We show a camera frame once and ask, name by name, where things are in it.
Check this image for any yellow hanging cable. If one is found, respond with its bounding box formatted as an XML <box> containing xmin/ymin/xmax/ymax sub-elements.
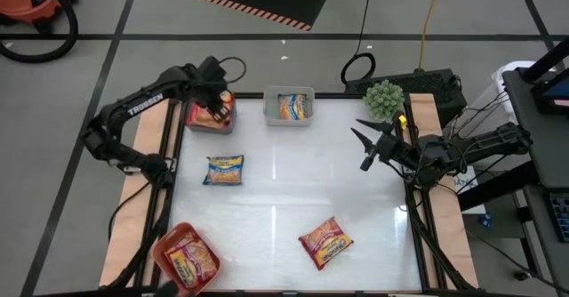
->
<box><xmin>416</xmin><ymin>0</ymin><xmax>445</xmax><ymax>72</ymax></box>

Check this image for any salmon plastic bin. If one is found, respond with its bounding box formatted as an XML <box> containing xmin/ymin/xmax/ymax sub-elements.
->
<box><xmin>151</xmin><ymin>221</ymin><xmax>222</xmax><ymax>296</ymax></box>

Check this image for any black keyboard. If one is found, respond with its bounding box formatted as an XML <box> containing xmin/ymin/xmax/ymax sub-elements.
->
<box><xmin>547</xmin><ymin>191</ymin><xmax>569</xmax><ymax>245</ymax></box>

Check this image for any tan wooden board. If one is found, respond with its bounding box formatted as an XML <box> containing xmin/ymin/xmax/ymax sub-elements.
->
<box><xmin>98</xmin><ymin>99</ymin><xmax>184</xmax><ymax>288</ymax></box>
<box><xmin>407</xmin><ymin>92</ymin><xmax>480</xmax><ymax>289</ymax></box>

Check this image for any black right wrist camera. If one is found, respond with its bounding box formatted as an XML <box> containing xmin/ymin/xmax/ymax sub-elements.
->
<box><xmin>358</xmin><ymin>150</ymin><xmax>380</xmax><ymax>173</ymax></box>

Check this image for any red beef ramen pack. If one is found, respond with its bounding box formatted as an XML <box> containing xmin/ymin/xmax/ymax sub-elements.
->
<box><xmin>164</xmin><ymin>237</ymin><xmax>220</xmax><ymax>290</ymax></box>
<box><xmin>297</xmin><ymin>216</ymin><xmax>356</xmax><ymax>272</ymax></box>

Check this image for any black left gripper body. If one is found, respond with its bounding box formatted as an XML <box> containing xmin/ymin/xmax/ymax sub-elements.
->
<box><xmin>195</xmin><ymin>76</ymin><xmax>233</xmax><ymax>108</ymax></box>

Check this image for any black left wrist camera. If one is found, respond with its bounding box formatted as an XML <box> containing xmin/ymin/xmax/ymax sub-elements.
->
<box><xmin>196</xmin><ymin>55</ymin><xmax>225</xmax><ymax>79</ymax></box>

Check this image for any white plastic container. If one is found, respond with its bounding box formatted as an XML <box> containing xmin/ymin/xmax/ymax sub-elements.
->
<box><xmin>490</xmin><ymin>60</ymin><xmax>538</xmax><ymax>111</ymax></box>

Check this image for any blue soy sauce ramen pack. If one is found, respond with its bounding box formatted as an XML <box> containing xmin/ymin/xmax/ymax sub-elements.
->
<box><xmin>277</xmin><ymin>92</ymin><xmax>309</xmax><ymax>122</ymax></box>
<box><xmin>202</xmin><ymin>154</ymin><xmax>245</xmax><ymax>187</ymax></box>

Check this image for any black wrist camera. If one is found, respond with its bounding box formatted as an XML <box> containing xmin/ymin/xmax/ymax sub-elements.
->
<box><xmin>196</xmin><ymin>55</ymin><xmax>225</xmax><ymax>79</ymax></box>
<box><xmin>358</xmin><ymin>150</ymin><xmax>380</xmax><ymax>173</ymax></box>

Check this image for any dark grey desk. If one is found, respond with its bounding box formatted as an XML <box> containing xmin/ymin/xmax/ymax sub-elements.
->
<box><xmin>501</xmin><ymin>36</ymin><xmax>569</xmax><ymax>296</ymax></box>

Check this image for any green artificial plant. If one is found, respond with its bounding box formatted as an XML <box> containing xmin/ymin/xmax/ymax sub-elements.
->
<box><xmin>362</xmin><ymin>79</ymin><xmax>406</xmax><ymax>121</ymax></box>

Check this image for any white plastic bin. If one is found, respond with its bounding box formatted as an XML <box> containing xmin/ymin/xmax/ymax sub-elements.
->
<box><xmin>262</xmin><ymin>84</ymin><xmax>316</xmax><ymax>128</ymax></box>

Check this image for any black hanging cable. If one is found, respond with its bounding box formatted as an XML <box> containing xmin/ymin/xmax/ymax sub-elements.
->
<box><xmin>340</xmin><ymin>0</ymin><xmax>378</xmax><ymax>86</ymax></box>

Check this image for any dark grey translucent bin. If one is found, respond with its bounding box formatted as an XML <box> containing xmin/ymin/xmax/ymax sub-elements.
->
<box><xmin>185</xmin><ymin>90</ymin><xmax>237</xmax><ymax>136</ymax></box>

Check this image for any orange chicken ramen pack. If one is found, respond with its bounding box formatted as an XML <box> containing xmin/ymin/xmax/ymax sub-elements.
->
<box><xmin>187</xmin><ymin>91</ymin><xmax>236</xmax><ymax>130</ymax></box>

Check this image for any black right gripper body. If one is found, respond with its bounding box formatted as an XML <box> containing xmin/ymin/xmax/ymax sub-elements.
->
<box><xmin>371</xmin><ymin>130</ymin><xmax>421</xmax><ymax>172</ymax></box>

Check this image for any black laptop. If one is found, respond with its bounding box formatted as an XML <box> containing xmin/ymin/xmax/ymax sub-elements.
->
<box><xmin>530</xmin><ymin>68</ymin><xmax>569</xmax><ymax>116</ymax></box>

